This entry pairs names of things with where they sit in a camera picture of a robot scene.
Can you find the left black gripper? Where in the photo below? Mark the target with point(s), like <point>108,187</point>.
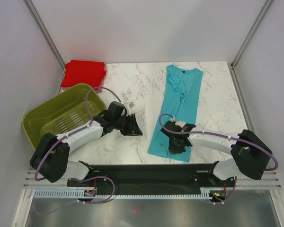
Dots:
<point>133,129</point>

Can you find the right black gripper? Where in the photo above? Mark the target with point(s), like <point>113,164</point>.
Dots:
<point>176,150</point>

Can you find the teal t shirt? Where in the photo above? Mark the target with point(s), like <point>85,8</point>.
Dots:
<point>181,101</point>

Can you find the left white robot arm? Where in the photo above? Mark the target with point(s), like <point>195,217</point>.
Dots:
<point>51,157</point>

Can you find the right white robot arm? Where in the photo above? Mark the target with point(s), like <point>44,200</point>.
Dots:
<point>249,155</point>

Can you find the olive green plastic basket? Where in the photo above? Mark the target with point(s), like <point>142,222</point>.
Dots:
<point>62,113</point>

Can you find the folded red t shirt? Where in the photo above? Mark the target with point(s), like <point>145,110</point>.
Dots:
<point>92,73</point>

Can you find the white slotted cable duct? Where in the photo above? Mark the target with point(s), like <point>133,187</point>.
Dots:
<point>204,194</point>

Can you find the aluminium rail profile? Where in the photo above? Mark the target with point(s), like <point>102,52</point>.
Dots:
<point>30,182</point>

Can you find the left aluminium frame post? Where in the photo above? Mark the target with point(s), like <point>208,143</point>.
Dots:
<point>44,31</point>

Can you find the aluminium frame post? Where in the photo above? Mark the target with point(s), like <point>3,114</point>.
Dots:
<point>44,31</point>
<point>256,24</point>

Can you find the right aluminium frame post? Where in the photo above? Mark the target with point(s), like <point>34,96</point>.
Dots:
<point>256,24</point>

